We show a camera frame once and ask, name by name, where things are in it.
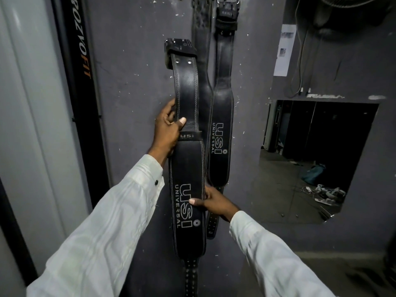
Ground person's left hand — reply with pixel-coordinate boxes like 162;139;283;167
148;98;187;167

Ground person's right hand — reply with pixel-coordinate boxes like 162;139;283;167
189;184;241;223

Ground worn black red-logo belt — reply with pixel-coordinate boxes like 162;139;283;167
191;0;215;180

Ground person's right forearm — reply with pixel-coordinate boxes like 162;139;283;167
229;210;336;297

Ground person's left forearm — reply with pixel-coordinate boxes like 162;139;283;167
26;154;165;297

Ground teal bag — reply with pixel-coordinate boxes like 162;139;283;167
302;163;326;186

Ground pile of white items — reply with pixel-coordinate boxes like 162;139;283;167
304;184;347;206

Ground white gym machine shroud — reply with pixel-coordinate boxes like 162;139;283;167
0;0;93;297

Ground white paper sheet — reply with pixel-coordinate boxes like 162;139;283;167
273;24;297;77

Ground black lettered machine post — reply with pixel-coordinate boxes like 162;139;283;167
51;0;111;209

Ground broken wall mirror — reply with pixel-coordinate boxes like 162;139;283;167
259;99;380;226

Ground dark metal machine frame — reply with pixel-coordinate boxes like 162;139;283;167
0;177;39;287

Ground dark wall fan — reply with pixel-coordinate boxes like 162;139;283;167
312;0;394;31

